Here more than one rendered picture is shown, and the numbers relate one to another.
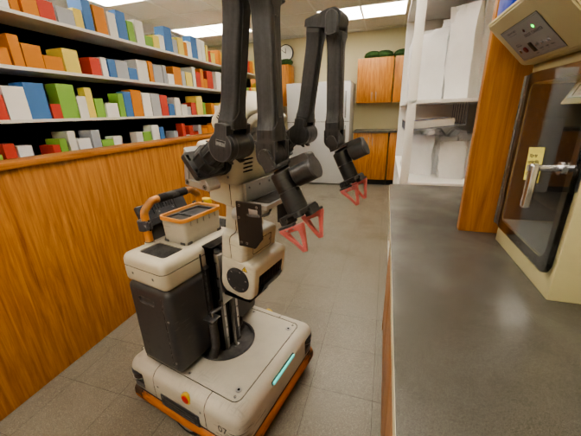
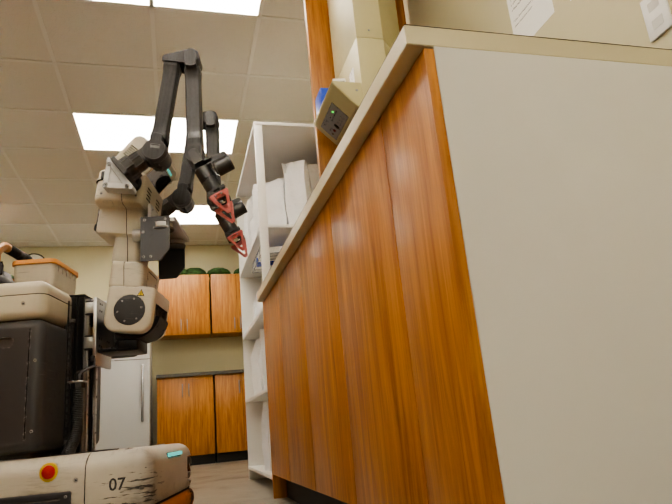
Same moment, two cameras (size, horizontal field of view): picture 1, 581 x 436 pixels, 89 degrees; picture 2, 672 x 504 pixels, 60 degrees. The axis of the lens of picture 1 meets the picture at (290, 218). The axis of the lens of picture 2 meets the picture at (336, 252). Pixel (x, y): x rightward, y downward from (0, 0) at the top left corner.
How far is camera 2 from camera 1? 1.59 m
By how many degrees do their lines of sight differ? 49
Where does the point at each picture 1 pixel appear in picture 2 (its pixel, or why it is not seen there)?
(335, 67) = (214, 148)
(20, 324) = not seen: outside the picture
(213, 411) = (103, 460)
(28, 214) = not seen: outside the picture
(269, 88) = (197, 114)
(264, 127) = (193, 136)
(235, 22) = (173, 80)
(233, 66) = (168, 102)
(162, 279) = (40, 298)
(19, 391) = not seen: outside the picture
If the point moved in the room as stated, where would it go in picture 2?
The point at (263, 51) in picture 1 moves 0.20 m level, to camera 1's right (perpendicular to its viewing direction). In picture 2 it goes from (193, 95) to (246, 107)
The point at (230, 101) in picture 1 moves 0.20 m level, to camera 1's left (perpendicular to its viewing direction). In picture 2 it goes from (163, 122) to (102, 110)
